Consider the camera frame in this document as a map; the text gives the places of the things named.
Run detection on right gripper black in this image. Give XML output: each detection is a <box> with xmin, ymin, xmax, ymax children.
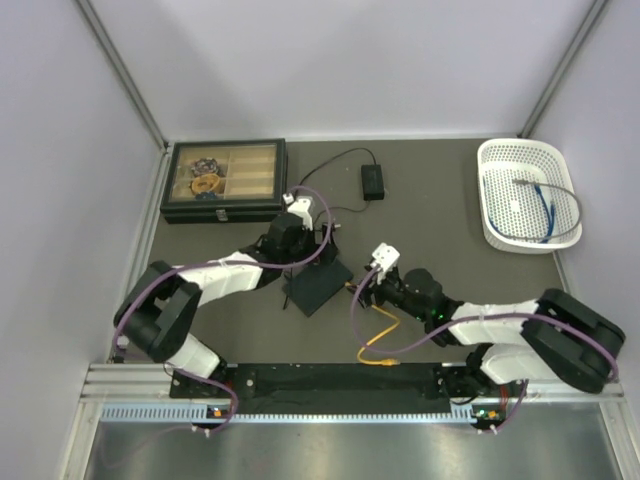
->
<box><xmin>348</xmin><ymin>265</ymin><xmax>430</xmax><ymax>323</ymax></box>

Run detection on black network switch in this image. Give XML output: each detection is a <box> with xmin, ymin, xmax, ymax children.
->
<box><xmin>282</xmin><ymin>259</ymin><xmax>353</xmax><ymax>317</ymax></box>

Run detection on yellow ethernet cable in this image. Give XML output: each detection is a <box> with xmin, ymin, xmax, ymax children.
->
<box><xmin>345</xmin><ymin>282</ymin><xmax>402</xmax><ymax>369</ymax></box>

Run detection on black power adapter with cord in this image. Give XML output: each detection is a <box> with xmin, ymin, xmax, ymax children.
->
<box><xmin>299</xmin><ymin>147</ymin><xmax>386</xmax><ymax>213</ymax></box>

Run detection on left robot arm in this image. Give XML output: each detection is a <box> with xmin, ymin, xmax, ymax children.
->
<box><xmin>113</xmin><ymin>212</ymin><xmax>333</xmax><ymax>397</ymax></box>

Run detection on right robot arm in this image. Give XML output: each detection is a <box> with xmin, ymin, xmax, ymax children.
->
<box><xmin>353</xmin><ymin>266</ymin><xmax>626</xmax><ymax>396</ymax></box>

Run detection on black jewelry display box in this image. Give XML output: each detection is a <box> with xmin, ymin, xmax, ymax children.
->
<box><xmin>160</xmin><ymin>138</ymin><xmax>288</xmax><ymax>224</ymax></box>

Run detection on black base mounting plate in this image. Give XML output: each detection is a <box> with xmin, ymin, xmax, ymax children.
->
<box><xmin>169</xmin><ymin>362</ymin><xmax>521</xmax><ymax>414</ymax></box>

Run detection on white perforated plastic basket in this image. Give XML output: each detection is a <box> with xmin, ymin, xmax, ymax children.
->
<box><xmin>477</xmin><ymin>138</ymin><xmax>582</xmax><ymax>254</ymax></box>

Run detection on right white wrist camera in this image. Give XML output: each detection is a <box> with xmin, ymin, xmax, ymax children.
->
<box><xmin>370</xmin><ymin>242</ymin><xmax>400</xmax><ymax>284</ymax></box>

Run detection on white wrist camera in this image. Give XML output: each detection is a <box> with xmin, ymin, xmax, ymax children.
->
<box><xmin>370</xmin><ymin>242</ymin><xmax>400</xmax><ymax>284</ymax></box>
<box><xmin>283</xmin><ymin>193</ymin><xmax>315</xmax><ymax>230</ymax></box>

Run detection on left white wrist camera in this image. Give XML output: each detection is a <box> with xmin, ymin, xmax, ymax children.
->
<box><xmin>283</xmin><ymin>193</ymin><xmax>315</xmax><ymax>230</ymax></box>

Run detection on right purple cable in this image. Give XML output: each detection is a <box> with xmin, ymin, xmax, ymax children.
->
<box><xmin>349</xmin><ymin>264</ymin><xmax>621</xmax><ymax>436</ymax></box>

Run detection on orange bracelet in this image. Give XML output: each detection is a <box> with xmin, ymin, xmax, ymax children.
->
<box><xmin>189</xmin><ymin>173</ymin><xmax>225</xmax><ymax>196</ymax></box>

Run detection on grey ethernet cable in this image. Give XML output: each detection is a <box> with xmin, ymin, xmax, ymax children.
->
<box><xmin>512</xmin><ymin>175</ymin><xmax>586</xmax><ymax>246</ymax></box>

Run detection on aluminium frame rail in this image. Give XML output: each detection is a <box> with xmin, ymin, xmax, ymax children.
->
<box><xmin>80</xmin><ymin>363</ymin><xmax>624</xmax><ymax>403</ymax></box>

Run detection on white slotted cable duct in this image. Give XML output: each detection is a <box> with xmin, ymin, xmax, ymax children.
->
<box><xmin>100</xmin><ymin>403</ymin><xmax>478</xmax><ymax>425</ymax></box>

